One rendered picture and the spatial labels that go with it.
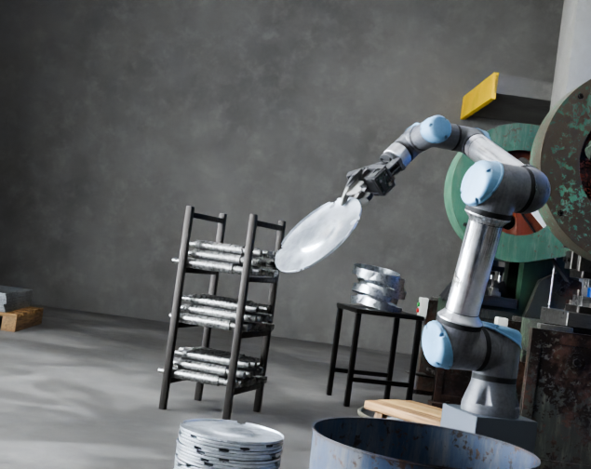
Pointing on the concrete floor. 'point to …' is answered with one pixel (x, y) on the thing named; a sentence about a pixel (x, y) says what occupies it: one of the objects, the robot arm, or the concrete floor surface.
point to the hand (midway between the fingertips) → (343, 204)
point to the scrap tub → (409, 447)
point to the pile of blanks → (224, 454)
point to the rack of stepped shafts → (221, 313)
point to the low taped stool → (405, 410)
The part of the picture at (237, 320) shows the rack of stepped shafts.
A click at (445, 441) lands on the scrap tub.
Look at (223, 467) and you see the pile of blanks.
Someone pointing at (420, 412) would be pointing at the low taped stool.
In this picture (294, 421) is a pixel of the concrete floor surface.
